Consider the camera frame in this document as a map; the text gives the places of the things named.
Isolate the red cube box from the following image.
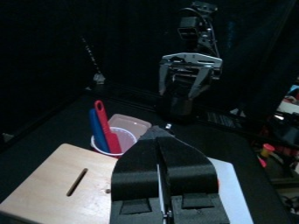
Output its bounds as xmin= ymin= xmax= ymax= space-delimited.
xmin=0 ymin=143 xmax=120 ymax=224

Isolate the yellow bottle with red cap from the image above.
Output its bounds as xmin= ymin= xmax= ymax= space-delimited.
xmin=259 ymin=143 xmax=276 ymax=158

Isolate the red plastic cup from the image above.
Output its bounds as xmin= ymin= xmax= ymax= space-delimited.
xmin=89 ymin=126 xmax=138 ymax=158

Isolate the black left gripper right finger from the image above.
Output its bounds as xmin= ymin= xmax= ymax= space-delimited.
xmin=156 ymin=126 xmax=231 ymax=224

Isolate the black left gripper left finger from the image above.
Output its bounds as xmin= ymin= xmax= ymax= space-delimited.
xmin=108 ymin=125 xmax=166 ymax=224

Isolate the red toy spatula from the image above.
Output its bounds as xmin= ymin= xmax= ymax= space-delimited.
xmin=93 ymin=100 xmax=123 ymax=155

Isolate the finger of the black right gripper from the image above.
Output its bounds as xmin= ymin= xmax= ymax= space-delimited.
xmin=187 ymin=67 xmax=216 ymax=101
xmin=158 ymin=64 xmax=171 ymax=96

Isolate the blue toy utensil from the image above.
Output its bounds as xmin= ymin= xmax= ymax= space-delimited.
xmin=88 ymin=108 xmax=111 ymax=153

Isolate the clear plastic container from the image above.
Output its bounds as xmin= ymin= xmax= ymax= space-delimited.
xmin=107 ymin=113 xmax=154 ymax=140

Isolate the diagonal wire with turnbuckle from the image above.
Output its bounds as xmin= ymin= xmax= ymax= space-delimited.
xmin=79 ymin=36 xmax=107 ymax=86

